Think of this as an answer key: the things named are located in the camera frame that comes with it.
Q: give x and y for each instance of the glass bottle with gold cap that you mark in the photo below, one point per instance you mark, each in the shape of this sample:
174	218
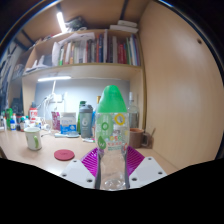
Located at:
98	99

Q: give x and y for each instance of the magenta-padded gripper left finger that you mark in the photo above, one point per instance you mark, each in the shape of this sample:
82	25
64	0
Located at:
76	171

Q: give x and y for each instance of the dark hanging clothes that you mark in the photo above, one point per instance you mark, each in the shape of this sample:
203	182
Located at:
5	80

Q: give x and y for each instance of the pink pouch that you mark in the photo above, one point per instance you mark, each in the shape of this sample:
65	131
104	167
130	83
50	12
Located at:
55	120

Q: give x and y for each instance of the blue and white box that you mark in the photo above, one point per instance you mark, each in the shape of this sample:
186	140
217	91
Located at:
68	124

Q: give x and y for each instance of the red and white can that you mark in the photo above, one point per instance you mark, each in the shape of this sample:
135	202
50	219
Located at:
33	113

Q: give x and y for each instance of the white ceiling light tube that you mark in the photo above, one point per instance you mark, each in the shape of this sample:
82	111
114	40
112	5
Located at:
61	21

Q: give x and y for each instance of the flat round red coaster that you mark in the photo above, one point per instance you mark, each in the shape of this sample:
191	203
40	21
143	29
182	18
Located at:
64	155

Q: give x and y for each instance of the grey shaker bottle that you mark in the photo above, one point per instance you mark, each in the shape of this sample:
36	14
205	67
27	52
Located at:
86	121

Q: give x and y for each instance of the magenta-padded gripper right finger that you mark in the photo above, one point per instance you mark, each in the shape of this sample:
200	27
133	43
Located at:
148	170

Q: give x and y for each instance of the clear bottle with green cap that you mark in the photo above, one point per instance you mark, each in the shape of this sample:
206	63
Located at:
111	133

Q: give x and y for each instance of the white light bar under shelf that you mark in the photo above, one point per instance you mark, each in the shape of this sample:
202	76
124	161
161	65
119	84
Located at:
53	79

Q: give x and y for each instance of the dark green bottle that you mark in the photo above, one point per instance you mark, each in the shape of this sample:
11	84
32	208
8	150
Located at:
80	104

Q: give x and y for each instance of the small white bottle blue cap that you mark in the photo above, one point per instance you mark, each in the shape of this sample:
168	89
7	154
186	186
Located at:
13	125

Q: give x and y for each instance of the tall clear glass bottle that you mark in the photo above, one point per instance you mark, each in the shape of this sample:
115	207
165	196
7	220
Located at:
133	113

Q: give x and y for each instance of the brown mug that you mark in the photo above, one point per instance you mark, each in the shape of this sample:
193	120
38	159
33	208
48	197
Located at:
136	137

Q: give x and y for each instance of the green plastic container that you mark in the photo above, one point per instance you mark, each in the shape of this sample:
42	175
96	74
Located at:
9	116

